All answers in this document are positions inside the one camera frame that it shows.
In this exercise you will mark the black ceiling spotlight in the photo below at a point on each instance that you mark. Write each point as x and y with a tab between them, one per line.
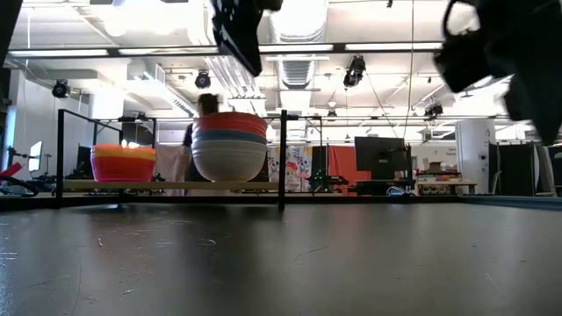
202	80
433	110
355	72
60	89

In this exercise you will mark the small translucent red bowl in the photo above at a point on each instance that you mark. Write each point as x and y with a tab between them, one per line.
123	169

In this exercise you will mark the wooden shelf board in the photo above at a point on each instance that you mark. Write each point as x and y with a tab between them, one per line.
175	184

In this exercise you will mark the black table mat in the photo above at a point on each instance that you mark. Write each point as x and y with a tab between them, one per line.
281	263

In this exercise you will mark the black background monitor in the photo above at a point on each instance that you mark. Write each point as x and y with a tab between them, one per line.
379	155

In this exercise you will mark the white column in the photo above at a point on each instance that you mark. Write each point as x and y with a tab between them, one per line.
474	149

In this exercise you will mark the red background object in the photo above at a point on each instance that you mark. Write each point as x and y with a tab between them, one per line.
9	170

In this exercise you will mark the bright white screen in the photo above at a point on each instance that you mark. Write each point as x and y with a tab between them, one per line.
36	155

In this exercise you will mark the large red bowl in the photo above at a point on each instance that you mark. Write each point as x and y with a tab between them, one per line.
230	123

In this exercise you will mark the small translucent yellow bowl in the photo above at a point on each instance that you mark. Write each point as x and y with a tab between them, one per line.
123	148

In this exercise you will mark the large white bowl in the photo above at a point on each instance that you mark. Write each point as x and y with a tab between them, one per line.
228	162

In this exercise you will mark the long ceiling light bar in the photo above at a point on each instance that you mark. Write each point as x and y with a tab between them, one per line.
338	46

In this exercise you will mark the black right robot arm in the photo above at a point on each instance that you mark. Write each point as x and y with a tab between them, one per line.
527	35

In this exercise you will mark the black metal rig frame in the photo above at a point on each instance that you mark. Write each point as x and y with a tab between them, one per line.
395	199

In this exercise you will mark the floral banner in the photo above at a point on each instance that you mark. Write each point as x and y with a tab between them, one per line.
298	164

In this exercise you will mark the large dark green bowl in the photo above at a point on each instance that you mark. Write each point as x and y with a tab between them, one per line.
239	35

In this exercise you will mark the black metal shelf frame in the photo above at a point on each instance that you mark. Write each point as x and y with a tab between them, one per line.
283	153

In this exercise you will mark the person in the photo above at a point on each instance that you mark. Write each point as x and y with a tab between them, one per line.
206	104

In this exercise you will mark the red curtain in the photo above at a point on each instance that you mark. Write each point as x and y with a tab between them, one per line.
340	167

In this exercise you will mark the background work table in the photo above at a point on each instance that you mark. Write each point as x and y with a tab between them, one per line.
443	183

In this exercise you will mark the silver ventilation duct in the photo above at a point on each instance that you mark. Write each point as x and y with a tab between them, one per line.
298	70

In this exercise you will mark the large blue bowl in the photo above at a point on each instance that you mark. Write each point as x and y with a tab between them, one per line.
230	136

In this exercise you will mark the black partition panel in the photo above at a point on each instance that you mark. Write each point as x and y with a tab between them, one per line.
513	169

